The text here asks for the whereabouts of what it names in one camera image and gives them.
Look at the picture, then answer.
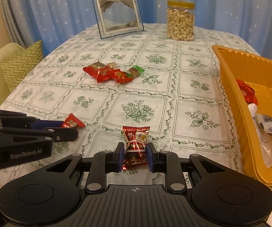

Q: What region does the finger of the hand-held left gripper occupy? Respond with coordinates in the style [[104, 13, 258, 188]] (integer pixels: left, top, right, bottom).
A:
[[0, 127, 79, 145], [0, 108, 64, 130]]

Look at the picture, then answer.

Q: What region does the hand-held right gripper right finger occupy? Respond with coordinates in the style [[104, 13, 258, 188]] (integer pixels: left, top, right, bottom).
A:
[[146, 142, 229, 193]]

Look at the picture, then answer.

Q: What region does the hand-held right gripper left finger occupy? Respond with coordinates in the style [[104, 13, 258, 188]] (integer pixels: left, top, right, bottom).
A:
[[42, 142, 126, 193]]

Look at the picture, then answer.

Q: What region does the red triangular candy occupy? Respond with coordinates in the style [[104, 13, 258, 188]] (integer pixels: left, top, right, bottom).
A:
[[61, 113, 86, 128]]

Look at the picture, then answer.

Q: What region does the red brown candy wrapper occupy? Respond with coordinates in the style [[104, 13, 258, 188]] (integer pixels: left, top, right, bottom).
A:
[[122, 126, 151, 171]]

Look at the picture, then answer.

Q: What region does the red packet with brown print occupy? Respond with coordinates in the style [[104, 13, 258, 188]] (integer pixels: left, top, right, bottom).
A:
[[83, 61, 112, 83]]

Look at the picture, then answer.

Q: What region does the red gold candy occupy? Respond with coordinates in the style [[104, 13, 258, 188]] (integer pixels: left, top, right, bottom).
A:
[[108, 68, 134, 83]]

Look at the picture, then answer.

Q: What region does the green candy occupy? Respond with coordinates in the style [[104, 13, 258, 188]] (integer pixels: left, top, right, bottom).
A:
[[124, 65, 145, 78]]

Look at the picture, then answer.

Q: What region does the white snack packet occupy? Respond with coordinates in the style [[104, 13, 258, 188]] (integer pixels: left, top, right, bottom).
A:
[[248, 103, 272, 169]]

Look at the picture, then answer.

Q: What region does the red rectangular snack packet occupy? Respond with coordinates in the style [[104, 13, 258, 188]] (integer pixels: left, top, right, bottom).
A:
[[236, 79, 258, 105]]

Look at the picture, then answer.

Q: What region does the orange plastic tray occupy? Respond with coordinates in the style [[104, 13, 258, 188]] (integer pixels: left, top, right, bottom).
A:
[[211, 44, 272, 186]]

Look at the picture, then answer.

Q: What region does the green chevron cushion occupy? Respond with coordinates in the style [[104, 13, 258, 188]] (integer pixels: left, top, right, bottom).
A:
[[1, 40, 44, 93]]

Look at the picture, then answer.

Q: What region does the floral tablecloth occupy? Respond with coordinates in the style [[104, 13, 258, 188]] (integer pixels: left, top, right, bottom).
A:
[[0, 23, 272, 223]]

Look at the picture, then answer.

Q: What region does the cashew jar with gold lid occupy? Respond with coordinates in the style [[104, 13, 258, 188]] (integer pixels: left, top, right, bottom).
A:
[[166, 0, 195, 41]]

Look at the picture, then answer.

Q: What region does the blue star-print curtain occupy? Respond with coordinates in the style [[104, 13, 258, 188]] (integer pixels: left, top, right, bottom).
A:
[[0, 0, 272, 59]]

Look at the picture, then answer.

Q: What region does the sand art picture frame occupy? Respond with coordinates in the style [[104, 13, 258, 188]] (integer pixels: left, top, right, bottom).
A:
[[90, 0, 145, 40]]

